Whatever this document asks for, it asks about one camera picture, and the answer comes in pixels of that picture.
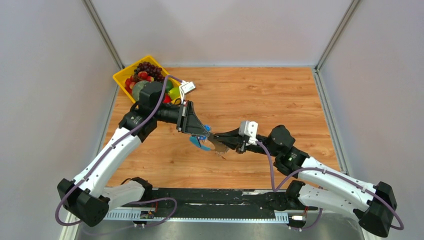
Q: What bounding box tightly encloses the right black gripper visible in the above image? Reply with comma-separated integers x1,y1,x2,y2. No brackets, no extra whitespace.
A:
214,127,280,158

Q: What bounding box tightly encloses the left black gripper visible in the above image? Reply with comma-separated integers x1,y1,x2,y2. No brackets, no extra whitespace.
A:
152,100,209,137

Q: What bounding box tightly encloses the key with blue tag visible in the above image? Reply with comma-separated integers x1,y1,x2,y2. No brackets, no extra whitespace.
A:
204,125,212,132

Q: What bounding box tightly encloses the metal key plate blue handle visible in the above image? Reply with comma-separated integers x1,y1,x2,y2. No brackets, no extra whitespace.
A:
189,131,229,160

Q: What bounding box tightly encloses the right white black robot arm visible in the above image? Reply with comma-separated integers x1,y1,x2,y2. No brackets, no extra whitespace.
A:
213,121,400,238

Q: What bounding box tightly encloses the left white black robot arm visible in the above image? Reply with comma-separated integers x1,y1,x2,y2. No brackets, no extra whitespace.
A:
57,81,210,227

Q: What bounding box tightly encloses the red apple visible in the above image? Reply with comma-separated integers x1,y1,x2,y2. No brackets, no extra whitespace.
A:
162,94,172,104

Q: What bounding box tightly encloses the light green apple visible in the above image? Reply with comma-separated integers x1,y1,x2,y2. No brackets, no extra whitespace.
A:
167,87,181,100

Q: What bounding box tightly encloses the dark green lime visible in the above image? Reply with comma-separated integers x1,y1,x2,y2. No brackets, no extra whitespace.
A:
165,79,174,93

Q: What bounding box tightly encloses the dark purple grape bunch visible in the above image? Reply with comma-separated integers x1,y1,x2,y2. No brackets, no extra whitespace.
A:
133,61,165,83

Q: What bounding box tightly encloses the green melon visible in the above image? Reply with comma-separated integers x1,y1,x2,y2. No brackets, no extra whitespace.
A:
131,80,149,102

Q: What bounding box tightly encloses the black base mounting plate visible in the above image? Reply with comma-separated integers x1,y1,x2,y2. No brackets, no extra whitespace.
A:
125,188,307,222

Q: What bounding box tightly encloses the yellow plastic fruit basket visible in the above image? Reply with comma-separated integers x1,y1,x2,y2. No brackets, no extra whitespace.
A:
113,55,181,105

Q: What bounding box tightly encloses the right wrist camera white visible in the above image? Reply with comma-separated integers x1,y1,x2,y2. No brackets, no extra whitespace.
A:
238,120,259,146

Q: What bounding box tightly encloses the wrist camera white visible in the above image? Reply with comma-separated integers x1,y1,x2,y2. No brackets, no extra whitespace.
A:
238,120,259,146
178,80,196,104

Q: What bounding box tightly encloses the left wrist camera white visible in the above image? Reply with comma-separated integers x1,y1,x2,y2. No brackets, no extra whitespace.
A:
178,80,196,104

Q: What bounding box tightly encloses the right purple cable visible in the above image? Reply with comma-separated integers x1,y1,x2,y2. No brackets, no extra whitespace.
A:
256,140,405,232

